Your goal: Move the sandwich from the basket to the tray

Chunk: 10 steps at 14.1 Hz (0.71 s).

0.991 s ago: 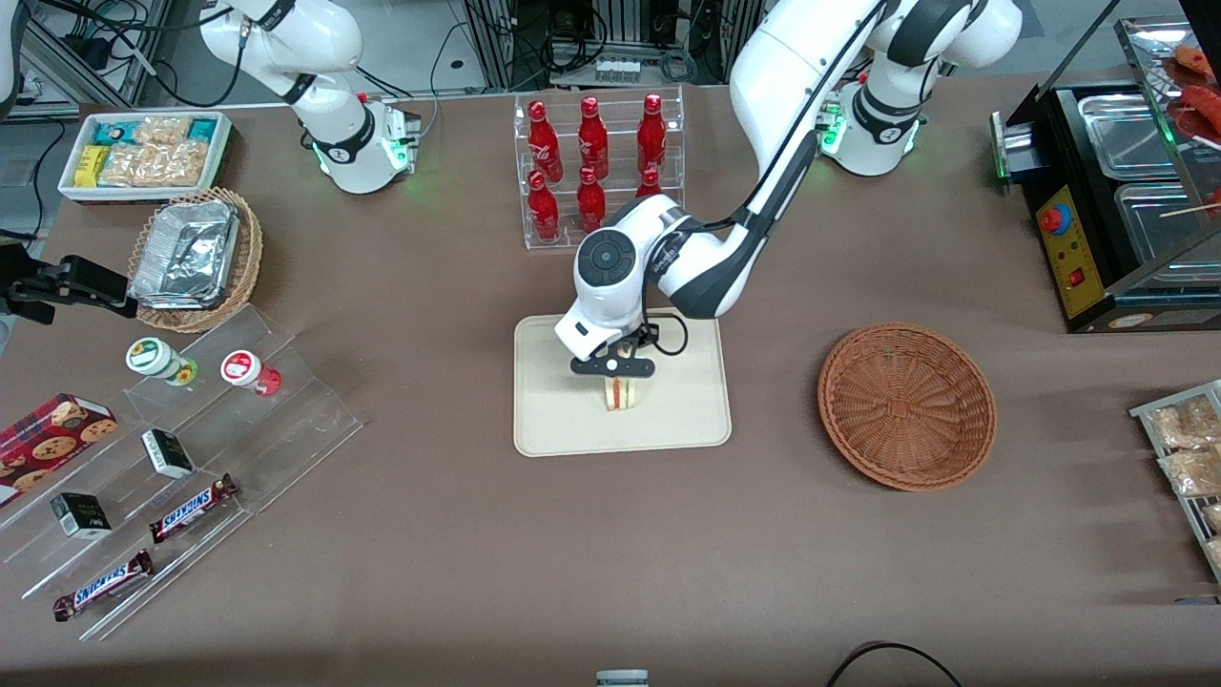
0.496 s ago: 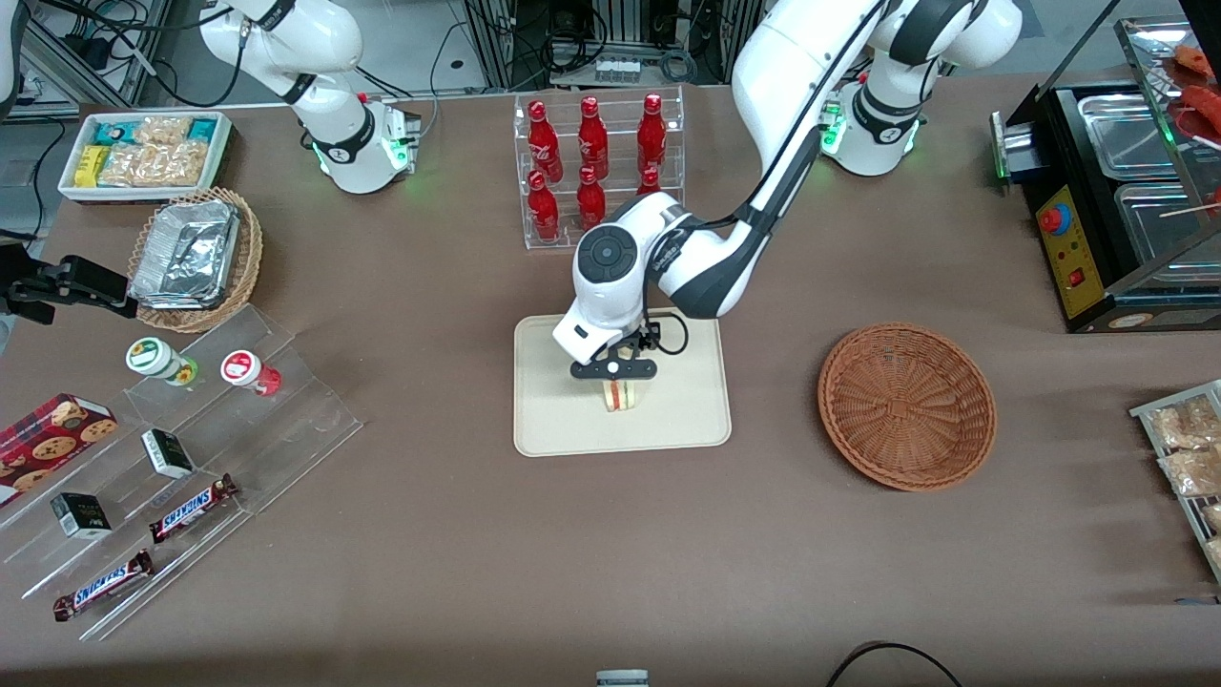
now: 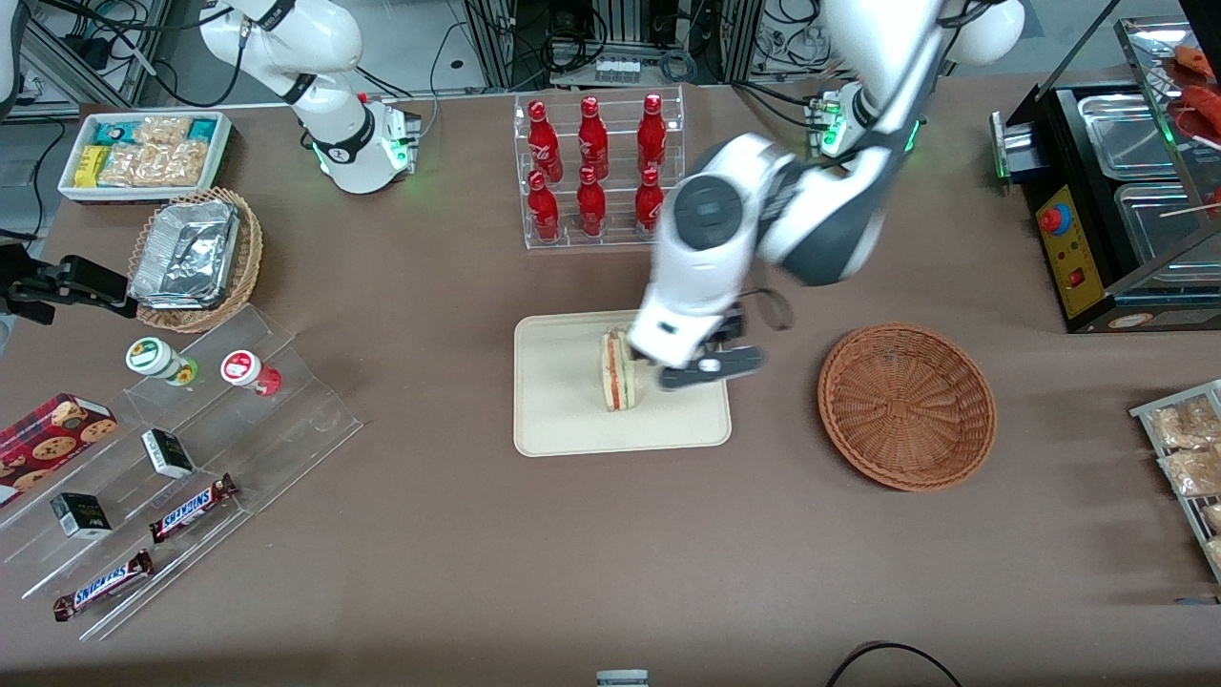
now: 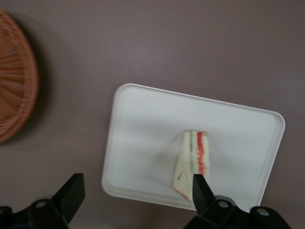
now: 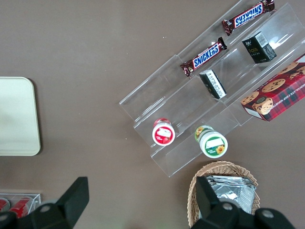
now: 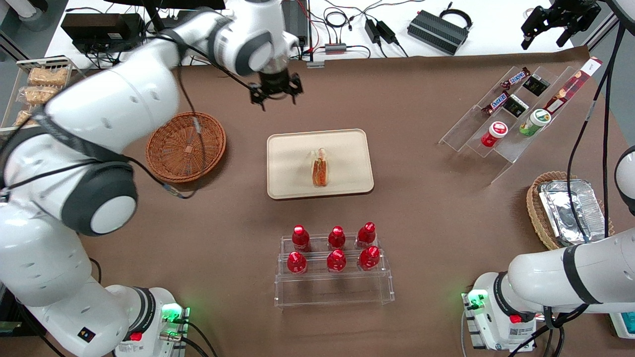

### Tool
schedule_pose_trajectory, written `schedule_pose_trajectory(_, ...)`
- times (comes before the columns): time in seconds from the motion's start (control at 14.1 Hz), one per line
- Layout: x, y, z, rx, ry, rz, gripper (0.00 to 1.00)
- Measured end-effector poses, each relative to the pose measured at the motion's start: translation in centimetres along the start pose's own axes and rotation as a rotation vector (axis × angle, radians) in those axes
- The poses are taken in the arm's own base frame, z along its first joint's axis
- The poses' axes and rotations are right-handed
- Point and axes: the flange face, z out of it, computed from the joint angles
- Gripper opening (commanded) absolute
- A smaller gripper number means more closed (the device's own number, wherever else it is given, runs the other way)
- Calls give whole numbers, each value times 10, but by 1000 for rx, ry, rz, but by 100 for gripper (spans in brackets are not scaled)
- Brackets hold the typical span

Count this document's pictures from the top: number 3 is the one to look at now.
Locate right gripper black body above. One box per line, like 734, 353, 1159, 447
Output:
0, 243, 64, 325

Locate triangular sandwich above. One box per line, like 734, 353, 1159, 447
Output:
598, 326, 643, 413

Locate beige rectangular tray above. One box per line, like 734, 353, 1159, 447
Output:
513, 305, 734, 458

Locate light oval wicker basket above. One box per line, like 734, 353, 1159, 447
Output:
128, 187, 264, 334

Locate brown round wicker basket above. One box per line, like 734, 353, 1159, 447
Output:
817, 323, 998, 493

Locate green lid cup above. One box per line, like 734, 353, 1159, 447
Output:
125, 337, 199, 387

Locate aluminium foil container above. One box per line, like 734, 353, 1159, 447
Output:
130, 199, 241, 310

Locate white snack bin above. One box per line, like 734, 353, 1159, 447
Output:
58, 111, 234, 205

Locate clear acrylic bottle rack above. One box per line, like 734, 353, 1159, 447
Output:
514, 85, 686, 252

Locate large clear cookie bag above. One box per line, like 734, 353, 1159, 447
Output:
99, 141, 209, 188

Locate red cola bottle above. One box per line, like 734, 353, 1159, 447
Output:
528, 100, 565, 183
527, 171, 562, 242
633, 167, 667, 238
575, 166, 608, 238
577, 95, 611, 181
636, 93, 669, 174

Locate red cookie box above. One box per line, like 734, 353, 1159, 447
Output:
0, 392, 119, 509

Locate small clear cookie bag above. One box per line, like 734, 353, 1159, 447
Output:
134, 115, 194, 146

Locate red lid cup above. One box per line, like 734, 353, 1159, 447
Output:
220, 349, 283, 398

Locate small black box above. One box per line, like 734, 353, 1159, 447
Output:
140, 428, 196, 481
49, 491, 114, 541

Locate clear acrylic step display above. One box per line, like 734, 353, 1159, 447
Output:
0, 304, 364, 643

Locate snickers chocolate bar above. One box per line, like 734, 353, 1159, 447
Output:
149, 473, 238, 545
52, 549, 155, 623

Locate black food warmer machine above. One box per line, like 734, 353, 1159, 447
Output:
990, 0, 1221, 334

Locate black cable loop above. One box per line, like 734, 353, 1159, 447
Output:
824, 641, 965, 687

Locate grey wire rack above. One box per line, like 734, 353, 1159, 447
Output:
1129, 379, 1221, 584

